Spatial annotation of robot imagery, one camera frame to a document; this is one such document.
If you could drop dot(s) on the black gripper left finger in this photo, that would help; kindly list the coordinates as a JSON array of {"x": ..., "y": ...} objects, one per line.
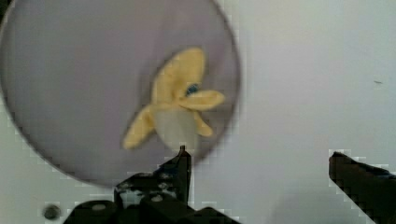
[{"x": 172, "y": 178}]

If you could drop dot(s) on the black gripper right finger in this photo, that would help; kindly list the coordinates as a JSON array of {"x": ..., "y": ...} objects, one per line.
[{"x": 371, "y": 188}]

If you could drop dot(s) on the plush peeled banana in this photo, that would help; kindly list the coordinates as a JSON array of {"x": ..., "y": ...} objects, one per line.
[{"x": 176, "y": 88}]

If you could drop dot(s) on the grey round plate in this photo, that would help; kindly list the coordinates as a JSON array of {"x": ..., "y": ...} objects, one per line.
[{"x": 74, "y": 74}]

